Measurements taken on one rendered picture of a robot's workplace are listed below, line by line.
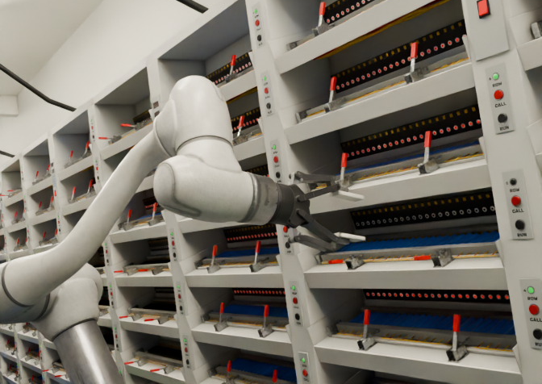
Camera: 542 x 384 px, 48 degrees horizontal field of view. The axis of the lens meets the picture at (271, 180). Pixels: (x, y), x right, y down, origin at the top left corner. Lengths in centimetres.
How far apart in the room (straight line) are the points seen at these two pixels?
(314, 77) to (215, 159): 78
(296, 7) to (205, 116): 78
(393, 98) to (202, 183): 53
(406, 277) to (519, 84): 48
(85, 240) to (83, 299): 27
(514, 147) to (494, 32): 21
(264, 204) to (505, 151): 45
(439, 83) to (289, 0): 65
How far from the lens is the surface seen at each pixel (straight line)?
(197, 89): 111
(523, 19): 121
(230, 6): 190
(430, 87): 129
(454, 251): 133
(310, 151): 168
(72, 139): 362
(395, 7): 137
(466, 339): 137
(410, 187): 133
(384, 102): 137
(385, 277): 141
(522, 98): 116
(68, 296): 143
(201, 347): 227
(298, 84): 171
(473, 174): 122
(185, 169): 99
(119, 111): 298
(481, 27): 121
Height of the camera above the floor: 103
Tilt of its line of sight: 4 degrees up
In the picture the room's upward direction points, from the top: 8 degrees counter-clockwise
